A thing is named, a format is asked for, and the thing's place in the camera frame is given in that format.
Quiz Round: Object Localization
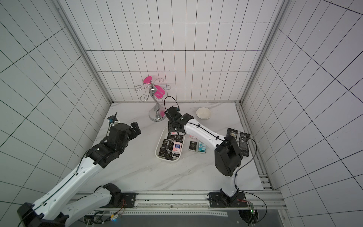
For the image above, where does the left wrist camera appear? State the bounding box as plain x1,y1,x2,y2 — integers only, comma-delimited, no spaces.
107,113,118,125

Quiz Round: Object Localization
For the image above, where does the pink cup upper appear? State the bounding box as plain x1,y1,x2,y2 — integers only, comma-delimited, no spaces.
143,76,153,85

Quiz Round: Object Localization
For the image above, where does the pink cup lower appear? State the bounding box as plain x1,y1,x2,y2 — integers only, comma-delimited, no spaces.
155,85,165,99

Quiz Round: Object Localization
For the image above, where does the pink Tempo tissue pack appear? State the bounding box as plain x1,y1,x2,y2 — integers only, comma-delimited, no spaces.
172,141,182,154

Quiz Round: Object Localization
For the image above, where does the white ceramic bowl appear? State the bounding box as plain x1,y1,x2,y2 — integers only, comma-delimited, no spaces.
196,107,212,120

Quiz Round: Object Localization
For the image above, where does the left base cable bundle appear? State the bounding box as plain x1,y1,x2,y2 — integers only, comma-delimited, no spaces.
72,197,127,225

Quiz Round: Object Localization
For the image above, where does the black tissue pack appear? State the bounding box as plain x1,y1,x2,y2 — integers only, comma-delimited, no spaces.
165,151,173,160
188,141,198,152
161,139,171,148

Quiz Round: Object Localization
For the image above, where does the chrome cup holder stand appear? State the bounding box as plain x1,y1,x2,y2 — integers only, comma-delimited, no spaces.
134,78,171,122

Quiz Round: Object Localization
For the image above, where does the pink cup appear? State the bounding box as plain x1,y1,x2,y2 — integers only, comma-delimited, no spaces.
143,76,153,85
155,85,165,99

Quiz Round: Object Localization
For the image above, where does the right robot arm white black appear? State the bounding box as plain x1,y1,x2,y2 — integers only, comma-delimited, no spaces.
165,107,243,198

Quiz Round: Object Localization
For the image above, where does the aluminium mounting rail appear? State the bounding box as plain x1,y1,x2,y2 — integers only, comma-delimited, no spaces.
62,191,287,219

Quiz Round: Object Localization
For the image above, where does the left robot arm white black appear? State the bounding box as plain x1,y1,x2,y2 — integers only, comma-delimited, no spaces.
17,121,141,227

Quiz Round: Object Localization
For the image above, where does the black snack bag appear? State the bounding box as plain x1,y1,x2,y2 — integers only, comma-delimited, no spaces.
239,132,251,157
226,128,240,141

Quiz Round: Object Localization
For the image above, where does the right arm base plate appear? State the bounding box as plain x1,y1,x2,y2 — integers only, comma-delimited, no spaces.
207,192,248,208

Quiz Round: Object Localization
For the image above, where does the white storage box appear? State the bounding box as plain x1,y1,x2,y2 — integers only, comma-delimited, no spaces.
155,128,185,162

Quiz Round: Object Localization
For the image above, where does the teal cartoon tissue pack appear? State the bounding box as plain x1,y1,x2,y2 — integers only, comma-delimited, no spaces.
198,142,206,154

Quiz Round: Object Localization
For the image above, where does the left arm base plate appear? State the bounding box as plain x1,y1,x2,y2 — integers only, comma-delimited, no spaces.
101,193,137,209

